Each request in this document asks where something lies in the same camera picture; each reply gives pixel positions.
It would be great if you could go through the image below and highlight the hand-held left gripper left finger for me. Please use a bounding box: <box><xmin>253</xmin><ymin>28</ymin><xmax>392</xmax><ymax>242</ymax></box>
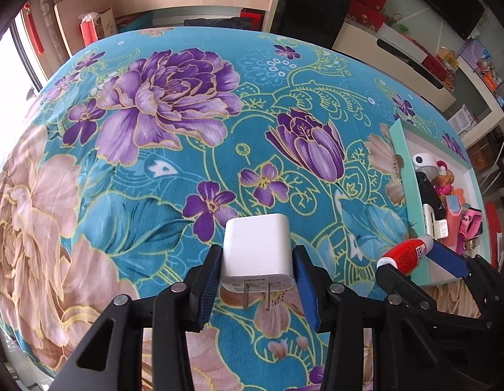
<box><xmin>52</xmin><ymin>244</ymin><xmax>224</xmax><ymax>391</ymax></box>

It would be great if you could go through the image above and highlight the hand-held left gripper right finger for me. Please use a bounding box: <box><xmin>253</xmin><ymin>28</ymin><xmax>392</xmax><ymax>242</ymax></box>
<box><xmin>292</xmin><ymin>245</ymin><xmax>460</xmax><ymax>391</ymax></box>

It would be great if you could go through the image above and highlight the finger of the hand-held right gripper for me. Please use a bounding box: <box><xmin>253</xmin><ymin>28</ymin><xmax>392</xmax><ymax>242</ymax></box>
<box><xmin>376</xmin><ymin>264</ymin><xmax>495</xmax><ymax>332</ymax></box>
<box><xmin>427</xmin><ymin>238</ymin><xmax>499</xmax><ymax>295</ymax></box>

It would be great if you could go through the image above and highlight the red glue bottle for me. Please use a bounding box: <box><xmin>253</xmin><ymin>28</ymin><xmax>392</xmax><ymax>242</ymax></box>
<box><xmin>377</xmin><ymin>236</ymin><xmax>434</xmax><ymax>275</ymax></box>

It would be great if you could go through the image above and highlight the salmon pink eraser block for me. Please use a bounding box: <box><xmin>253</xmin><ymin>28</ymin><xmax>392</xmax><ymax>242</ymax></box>
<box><xmin>446</xmin><ymin>208</ymin><xmax>464</xmax><ymax>249</ymax></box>

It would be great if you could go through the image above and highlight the pink smartwatch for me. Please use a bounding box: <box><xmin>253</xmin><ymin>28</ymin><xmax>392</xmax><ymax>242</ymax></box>
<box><xmin>457</xmin><ymin>208</ymin><xmax>482</xmax><ymax>239</ymax></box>

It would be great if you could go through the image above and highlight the white charger plug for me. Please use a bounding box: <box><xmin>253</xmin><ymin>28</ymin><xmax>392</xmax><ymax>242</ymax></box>
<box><xmin>219</xmin><ymin>214</ymin><xmax>295</xmax><ymax>310</ymax></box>

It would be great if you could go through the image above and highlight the toy dog figure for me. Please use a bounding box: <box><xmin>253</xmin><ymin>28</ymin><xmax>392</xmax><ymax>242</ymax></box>
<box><xmin>433</xmin><ymin>162</ymin><xmax>456</xmax><ymax>196</ymax></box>

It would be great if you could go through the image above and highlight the white tape roll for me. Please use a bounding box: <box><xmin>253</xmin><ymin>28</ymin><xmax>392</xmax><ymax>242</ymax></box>
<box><xmin>412</xmin><ymin>152</ymin><xmax>439</xmax><ymax>174</ymax></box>

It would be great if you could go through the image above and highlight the teal cardboard box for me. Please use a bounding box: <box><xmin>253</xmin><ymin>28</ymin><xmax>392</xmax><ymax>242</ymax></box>
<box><xmin>388</xmin><ymin>119</ymin><xmax>491</xmax><ymax>286</ymax></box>

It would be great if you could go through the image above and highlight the red stool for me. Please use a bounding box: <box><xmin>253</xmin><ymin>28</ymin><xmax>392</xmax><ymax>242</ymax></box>
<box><xmin>484</xmin><ymin>199</ymin><xmax>504</xmax><ymax>269</ymax></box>

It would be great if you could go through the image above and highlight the floral blanket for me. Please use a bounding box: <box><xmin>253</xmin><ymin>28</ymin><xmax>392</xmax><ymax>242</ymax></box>
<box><xmin>0</xmin><ymin>26</ymin><xmax>486</xmax><ymax>391</ymax></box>

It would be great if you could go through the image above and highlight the white side desk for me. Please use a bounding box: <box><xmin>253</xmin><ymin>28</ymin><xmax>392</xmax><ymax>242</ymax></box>
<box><xmin>447</xmin><ymin>53</ymin><xmax>504</xmax><ymax>147</ymax></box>

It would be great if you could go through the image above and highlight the flat red box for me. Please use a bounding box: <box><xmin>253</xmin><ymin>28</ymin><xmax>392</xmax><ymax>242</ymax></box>
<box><xmin>423</xmin><ymin>55</ymin><xmax>456</xmax><ymax>88</ymax></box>

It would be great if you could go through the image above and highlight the flat white box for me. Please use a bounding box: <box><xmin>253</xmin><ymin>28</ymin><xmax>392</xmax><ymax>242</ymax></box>
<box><xmin>378</xmin><ymin>22</ymin><xmax>432</xmax><ymax>60</ymax></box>

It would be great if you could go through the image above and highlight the white television cabinet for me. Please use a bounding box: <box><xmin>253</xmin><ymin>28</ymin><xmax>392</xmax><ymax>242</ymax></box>
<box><xmin>331</xmin><ymin>20</ymin><xmax>456</xmax><ymax>110</ymax></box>

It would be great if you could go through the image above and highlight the red gift box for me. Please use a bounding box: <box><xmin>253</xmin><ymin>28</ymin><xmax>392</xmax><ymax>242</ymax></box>
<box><xmin>347</xmin><ymin>0</ymin><xmax>387</xmax><ymax>29</ymax></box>

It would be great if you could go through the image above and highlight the black television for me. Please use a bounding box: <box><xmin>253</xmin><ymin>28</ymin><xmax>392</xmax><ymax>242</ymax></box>
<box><xmin>392</xmin><ymin>0</ymin><xmax>486</xmax><ymax>41</ymax></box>

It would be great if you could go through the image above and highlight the small red box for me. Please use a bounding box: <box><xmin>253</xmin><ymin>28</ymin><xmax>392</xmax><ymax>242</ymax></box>
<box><xmin>239</xmin><ymin>7</ymin><xmax>266</xmax><ymax>31</ymax></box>

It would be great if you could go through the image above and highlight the small red bag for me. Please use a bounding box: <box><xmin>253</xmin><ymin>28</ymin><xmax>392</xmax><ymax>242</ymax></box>
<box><xmin>79</xmin><ymin>13</ymin><xmax>100</xmax><ymax>47</ymax></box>

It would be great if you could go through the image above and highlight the black cabinet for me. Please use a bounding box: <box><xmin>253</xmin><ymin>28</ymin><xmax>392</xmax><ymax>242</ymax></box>
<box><xmin>272</xmin><ymin>0</ymin><xmax>364</xmax><ymax>47</ymax></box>

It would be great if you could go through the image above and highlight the red hanging ornament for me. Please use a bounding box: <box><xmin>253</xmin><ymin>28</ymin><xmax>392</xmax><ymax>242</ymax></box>
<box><xmin>22</xmin><ymin>2</ymin><xmax>47</xmax><ymax>55</ymax></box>

